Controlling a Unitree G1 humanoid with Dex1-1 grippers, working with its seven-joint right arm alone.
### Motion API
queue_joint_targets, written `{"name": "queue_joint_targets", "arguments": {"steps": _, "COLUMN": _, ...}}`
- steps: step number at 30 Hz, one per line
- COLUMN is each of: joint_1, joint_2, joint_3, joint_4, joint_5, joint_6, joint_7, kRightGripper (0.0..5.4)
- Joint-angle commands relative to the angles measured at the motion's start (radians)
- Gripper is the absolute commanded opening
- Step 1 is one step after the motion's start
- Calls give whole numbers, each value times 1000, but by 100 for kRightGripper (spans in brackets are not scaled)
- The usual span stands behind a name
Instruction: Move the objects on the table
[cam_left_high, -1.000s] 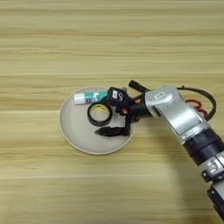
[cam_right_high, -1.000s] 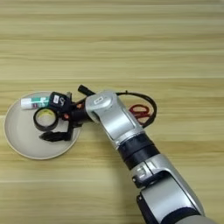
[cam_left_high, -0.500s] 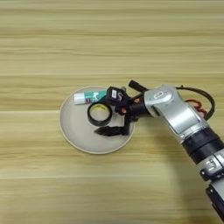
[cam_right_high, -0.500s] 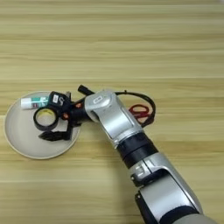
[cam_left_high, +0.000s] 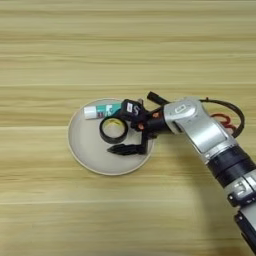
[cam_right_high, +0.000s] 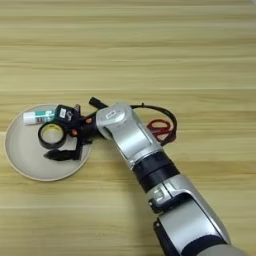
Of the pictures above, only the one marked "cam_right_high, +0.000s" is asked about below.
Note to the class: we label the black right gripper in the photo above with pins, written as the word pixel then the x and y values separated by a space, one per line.
pixel 85 128

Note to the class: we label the black tape roll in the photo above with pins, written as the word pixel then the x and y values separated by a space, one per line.
pixel 41 138

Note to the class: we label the round beige plate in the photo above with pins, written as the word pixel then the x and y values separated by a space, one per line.
pixel 30 163

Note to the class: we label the black marker pen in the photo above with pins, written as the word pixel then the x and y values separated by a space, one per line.
pixel 96 102

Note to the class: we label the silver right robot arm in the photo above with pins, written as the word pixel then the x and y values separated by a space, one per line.
pixel 140 140

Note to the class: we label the black box with white label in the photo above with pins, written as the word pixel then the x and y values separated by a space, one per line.
pixel 65 115

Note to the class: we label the white green glue stick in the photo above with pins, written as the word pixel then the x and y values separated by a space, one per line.
pixel 35 117

